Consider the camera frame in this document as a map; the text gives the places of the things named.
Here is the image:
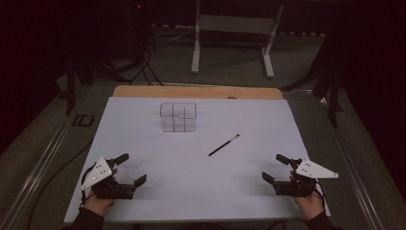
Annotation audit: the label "person's right hand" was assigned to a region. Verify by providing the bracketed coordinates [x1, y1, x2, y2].
[288, 171, 325, 222]

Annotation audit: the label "black pen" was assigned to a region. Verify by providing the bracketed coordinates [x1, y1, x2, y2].
[208, 133, 240, 157]

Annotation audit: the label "clear plastic compartment organizer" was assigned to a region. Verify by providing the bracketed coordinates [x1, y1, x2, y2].
[159, 102, 197, 133]

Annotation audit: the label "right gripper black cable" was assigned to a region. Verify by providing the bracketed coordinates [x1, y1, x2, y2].
[314, 178, 327, 214]

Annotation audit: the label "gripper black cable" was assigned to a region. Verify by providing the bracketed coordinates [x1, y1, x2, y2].
[314, 178, 327, 214]
[79, 162, 98, 207]

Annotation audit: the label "white board mat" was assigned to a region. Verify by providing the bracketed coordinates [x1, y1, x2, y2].
[63, 96, 331, 223]

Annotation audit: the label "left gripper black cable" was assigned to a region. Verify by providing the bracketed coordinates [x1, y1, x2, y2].
[79, 162, 98, 207]

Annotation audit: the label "white floor cable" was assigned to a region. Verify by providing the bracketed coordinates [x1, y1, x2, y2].
[154, 29, 195, 45]

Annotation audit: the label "black stand post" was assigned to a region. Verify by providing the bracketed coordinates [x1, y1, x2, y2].
[328, 68, 341, 128]
[65, 57, 78, 116]

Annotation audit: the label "metal floor rail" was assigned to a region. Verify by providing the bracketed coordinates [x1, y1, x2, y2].
[0, 90, 108, 230]
[314, 92, 386, 230]

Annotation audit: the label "black tripod legs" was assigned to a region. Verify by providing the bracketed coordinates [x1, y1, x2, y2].
[127, 37, 165, 87]

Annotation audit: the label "white metal stand frame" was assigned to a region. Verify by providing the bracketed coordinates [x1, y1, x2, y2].
[191, 0, 285, 80]

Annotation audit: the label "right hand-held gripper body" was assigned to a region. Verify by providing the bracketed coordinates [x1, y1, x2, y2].
[272, 158, 340, 197]

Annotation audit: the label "person's left hand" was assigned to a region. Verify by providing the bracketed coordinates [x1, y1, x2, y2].
[83, 168, 119, 218]

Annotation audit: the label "black floor cable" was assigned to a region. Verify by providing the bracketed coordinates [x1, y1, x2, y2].
[25, 140, 94, 230]

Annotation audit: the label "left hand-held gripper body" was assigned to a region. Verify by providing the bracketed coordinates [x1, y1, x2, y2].
[80, 156, 138, 200]

